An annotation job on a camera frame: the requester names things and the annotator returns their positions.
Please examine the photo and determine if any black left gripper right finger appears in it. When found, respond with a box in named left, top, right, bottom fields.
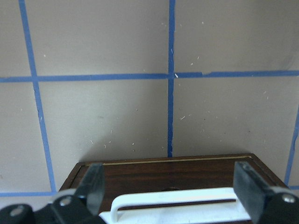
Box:
left=233, top=161, right=278, bottom=221

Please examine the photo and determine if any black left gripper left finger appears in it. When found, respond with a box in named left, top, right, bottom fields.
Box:
left=74, top=163, right=105, bottom=215

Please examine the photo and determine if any light wooden drawer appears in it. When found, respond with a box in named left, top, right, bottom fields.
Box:
left=99, top=187, right=250, bottom=224

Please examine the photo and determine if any dark brown wooden cabinet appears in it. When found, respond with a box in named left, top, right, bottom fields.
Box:
left=58, top=153, right=289, bottom=213

